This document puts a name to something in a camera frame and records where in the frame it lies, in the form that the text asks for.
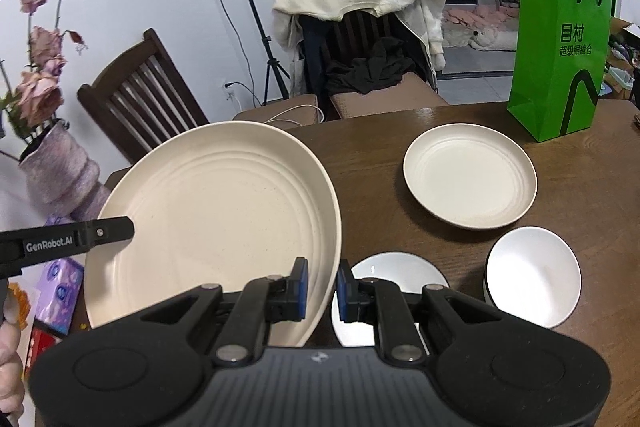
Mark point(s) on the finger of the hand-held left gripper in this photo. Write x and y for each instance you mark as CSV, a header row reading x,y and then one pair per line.
x,y
107,232

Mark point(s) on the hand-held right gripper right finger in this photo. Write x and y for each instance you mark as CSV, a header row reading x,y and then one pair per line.
x,y
342,292

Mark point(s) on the cream plate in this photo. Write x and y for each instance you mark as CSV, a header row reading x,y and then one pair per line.
x,y
470,172
210,207

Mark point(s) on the green paper bag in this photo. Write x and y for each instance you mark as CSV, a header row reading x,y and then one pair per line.
x,y
550,57

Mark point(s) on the person's left hand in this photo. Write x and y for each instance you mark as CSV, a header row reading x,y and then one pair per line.
x,y
10,357

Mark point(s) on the white plush toy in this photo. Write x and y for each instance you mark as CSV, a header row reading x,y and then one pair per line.
x,y
482,41

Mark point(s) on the pink cloth pile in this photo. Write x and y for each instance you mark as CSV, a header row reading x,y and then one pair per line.
x,y
480,17

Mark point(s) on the white bowl with black rim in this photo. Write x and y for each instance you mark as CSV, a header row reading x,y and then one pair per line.
x,y
535,272
400,269

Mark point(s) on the wall socket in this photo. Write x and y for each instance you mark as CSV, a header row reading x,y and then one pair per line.
x,y
230,96

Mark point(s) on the brown seat cushion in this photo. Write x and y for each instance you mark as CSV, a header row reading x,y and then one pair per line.
x,y
390,99
280,112

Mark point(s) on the red box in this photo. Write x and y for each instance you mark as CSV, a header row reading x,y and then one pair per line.
x,y
42,347

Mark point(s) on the navy garment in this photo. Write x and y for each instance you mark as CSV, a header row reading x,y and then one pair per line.
x,y
312,57

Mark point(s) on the purple tissue pack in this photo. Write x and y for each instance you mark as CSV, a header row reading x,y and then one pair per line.
x,y
57,297

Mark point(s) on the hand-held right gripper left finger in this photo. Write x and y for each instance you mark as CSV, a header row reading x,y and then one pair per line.
x,y
300,288

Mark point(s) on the pink textured vase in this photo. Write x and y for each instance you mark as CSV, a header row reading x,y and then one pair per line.
x,y
60,172

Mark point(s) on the bunch of dried pink roses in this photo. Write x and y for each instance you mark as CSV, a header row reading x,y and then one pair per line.
x,y
45,44

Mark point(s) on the black clothes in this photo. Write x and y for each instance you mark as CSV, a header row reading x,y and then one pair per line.
x,y
370,72

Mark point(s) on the dark wooden chair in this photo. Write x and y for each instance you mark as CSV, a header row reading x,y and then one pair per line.
x,y
360,32
120,74

